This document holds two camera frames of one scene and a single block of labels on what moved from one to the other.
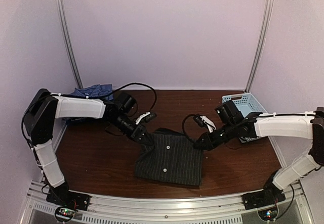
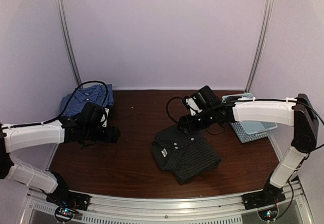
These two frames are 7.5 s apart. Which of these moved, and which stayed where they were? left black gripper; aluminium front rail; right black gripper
Moved: left black gripper; right black gripper
Stayed: aluminium front rail
